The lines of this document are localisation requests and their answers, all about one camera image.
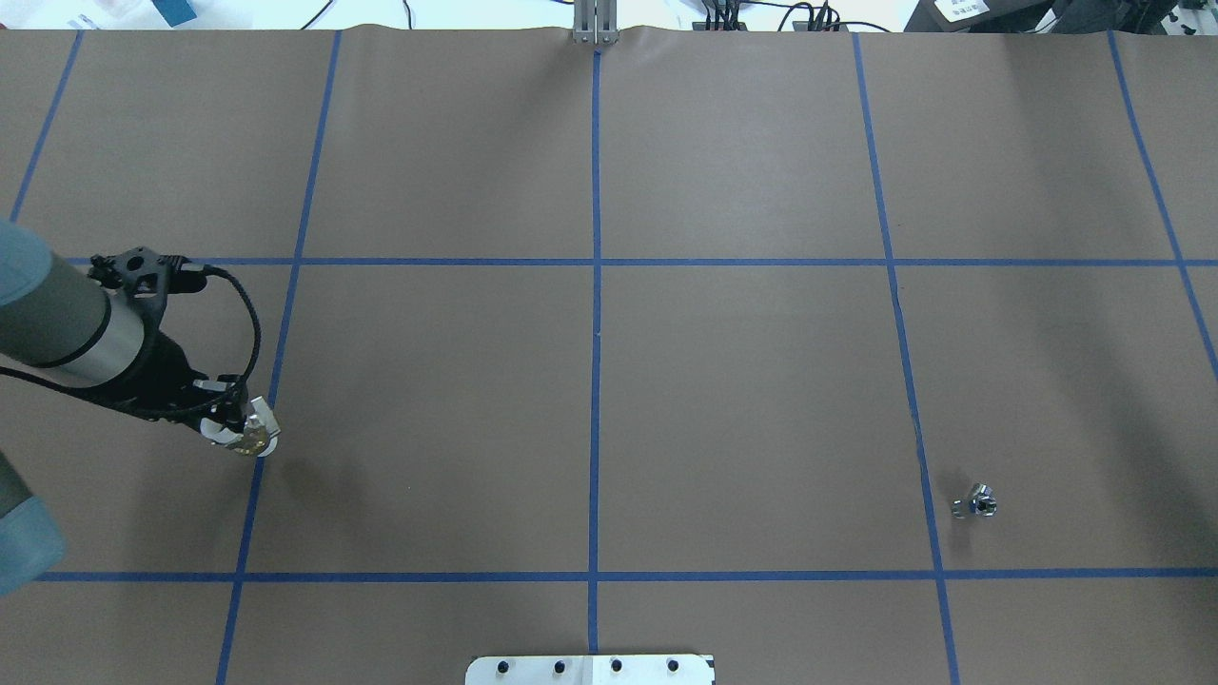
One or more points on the small metal pipe fitting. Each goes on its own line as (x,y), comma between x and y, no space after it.
(979,503)

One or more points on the white brass PPR valve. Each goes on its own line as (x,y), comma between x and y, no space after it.
(261,430)

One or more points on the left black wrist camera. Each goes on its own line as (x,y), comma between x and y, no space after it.
(146,274)

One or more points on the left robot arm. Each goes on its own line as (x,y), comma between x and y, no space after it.
(96,336)

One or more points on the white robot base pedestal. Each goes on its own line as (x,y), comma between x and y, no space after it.
(593,669)

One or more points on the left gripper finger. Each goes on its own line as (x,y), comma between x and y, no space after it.
(222,390)
(221,435)

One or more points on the aluminium frame post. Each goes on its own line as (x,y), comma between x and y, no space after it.
(595,22)

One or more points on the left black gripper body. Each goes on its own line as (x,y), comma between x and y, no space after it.
(171,374)

